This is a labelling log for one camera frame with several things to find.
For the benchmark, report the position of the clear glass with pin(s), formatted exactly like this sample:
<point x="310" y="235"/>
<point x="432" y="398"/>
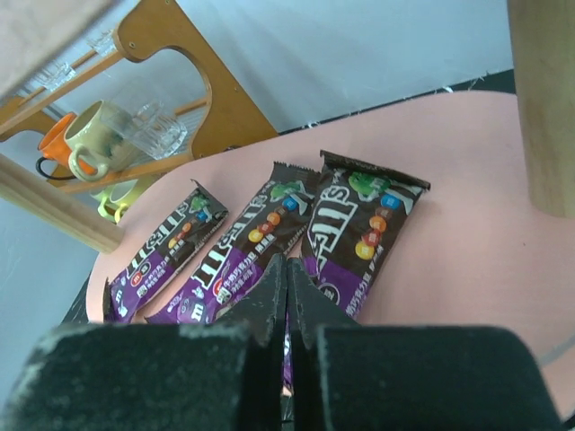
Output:
<point x="54" y="74"/>
<point x="102" y="43"/>

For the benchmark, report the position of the orange wooden cup rack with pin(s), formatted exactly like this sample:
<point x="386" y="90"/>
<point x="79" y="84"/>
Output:
<point x="231" y="117"/>

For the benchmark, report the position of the pink three-tier shelf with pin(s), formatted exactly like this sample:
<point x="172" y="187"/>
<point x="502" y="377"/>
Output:
<point x="369" y="79"/>

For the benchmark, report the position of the purple candy bag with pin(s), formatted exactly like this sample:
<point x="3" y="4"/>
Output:
<point x="163" y="255"/>
<point x="271" y="223"/>
<point x="358" y="213"/>

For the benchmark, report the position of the clear glass top right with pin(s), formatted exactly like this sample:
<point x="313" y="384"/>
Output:
<point x="102" y="43"/>

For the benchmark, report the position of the clear glass middle shelf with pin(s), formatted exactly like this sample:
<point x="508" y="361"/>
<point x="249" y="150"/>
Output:
<point x="139" y="115"/>

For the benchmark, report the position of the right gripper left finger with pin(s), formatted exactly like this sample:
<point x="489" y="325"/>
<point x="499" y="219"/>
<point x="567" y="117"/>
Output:
<point x="223" y="376"/>

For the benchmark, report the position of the yellow mug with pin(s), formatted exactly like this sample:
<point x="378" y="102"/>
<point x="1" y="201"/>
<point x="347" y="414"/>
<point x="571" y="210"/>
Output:
<point x="115" y="200"/>

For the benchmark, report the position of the clear glass top left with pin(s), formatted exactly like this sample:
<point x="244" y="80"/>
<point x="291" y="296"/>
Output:
<point x="54" y="74"/>

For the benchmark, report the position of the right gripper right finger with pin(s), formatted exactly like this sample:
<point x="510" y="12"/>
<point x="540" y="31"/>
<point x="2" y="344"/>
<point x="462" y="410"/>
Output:
<point x="352" y="377"/>

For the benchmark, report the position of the beige mug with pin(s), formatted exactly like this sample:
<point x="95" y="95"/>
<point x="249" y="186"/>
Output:
<point x="98" y="142"/>

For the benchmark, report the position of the orange mug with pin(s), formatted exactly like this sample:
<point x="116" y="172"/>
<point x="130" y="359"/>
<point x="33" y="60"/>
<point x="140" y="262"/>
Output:
<point x="53" y="147"/>

